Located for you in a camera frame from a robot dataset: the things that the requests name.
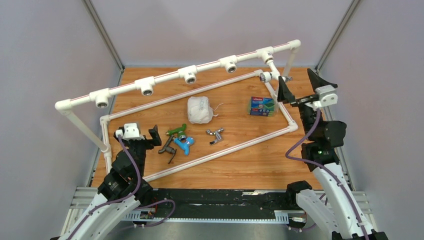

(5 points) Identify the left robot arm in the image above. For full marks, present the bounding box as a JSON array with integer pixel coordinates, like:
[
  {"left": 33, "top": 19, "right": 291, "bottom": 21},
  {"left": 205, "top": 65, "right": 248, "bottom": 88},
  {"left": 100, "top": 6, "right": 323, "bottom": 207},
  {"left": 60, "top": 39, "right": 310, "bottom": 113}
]
[{"left": 57, "top": 123, "right": 162, "bottom": 240}]

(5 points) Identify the white PVC pipe frame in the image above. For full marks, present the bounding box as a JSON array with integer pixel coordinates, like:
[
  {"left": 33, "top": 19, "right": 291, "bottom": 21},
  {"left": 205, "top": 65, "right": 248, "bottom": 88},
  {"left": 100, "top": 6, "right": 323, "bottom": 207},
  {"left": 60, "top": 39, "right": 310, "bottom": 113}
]
[{"left": 54, "top": 39, "right": 301, "bottom": 181}]

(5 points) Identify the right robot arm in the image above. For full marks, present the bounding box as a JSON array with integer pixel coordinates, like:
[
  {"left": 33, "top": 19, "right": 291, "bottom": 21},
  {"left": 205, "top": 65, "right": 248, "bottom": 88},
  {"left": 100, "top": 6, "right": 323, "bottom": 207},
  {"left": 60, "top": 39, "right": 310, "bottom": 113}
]
[{"left": 277, "top": 69, "right": 388, "bottom": 240}]

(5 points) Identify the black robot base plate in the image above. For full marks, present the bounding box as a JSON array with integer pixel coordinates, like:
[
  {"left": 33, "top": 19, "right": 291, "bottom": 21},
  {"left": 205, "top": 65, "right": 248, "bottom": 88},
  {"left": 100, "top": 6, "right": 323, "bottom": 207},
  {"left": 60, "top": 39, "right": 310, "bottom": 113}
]
[{"left": 142, "top": 188, "right": 305, "bottom": 220}]

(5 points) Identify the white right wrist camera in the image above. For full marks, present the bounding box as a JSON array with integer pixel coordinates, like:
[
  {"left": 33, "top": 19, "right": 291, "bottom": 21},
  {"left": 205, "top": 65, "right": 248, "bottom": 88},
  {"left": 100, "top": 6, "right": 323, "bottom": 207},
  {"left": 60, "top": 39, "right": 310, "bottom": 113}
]
[{"left": 311, "top": 85, "right": 339, "bottom": 110}]

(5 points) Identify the white slotted cable duct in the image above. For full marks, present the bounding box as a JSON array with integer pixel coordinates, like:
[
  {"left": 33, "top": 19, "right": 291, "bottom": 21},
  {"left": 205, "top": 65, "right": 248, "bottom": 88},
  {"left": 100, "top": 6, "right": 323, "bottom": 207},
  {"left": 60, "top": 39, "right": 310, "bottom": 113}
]
[{"left": 125, "top": 211, "right": 290, "bottom": 225}]

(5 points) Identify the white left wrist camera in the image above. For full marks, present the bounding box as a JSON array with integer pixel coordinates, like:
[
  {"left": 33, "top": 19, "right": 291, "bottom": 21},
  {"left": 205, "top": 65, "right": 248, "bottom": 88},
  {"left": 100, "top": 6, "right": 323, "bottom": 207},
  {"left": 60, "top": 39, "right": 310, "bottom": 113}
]
[{"left": 114, "top": 122, "right": 145, "bottom": 141}]

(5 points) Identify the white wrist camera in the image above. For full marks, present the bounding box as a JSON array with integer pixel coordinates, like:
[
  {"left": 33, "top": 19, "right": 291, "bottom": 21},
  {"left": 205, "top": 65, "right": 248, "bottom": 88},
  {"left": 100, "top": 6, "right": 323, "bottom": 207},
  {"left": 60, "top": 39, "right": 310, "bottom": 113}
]
[
  {"left": 311, "top": 85, "right": 339, "bottom": 110},
  {"left": 114, "top": 122, "right": 145, "bottom": 141}
]

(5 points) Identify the green sponge pack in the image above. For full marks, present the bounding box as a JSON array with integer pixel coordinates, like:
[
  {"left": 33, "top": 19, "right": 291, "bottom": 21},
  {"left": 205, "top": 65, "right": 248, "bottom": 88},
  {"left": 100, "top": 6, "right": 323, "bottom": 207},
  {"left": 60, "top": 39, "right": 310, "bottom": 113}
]
[{"left": 247, "top": 96, "right": 276, "bottom": 117}]

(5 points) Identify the white drawstring bag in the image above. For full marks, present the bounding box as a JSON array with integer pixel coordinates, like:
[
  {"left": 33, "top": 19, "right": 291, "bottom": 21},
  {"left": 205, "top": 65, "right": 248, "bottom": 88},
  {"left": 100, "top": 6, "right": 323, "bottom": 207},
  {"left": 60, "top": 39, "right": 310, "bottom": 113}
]
[{"left": 187, "top": 96, "right": 219, "bottom": 124}]

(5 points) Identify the white plastic faucet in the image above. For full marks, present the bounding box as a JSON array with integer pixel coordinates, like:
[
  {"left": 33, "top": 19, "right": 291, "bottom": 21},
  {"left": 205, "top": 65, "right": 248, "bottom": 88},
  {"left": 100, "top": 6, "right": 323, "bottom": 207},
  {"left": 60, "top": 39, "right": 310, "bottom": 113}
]
[{"left": 258, "top": 59, "right": 293, "bottom": 83}]

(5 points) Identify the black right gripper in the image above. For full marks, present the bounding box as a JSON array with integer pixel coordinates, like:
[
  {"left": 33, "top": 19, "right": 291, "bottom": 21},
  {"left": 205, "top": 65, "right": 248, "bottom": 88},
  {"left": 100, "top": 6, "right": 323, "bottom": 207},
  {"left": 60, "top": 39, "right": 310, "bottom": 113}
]
[{"left": 276, "top": 69, "right": 336, "bottom": 141}]

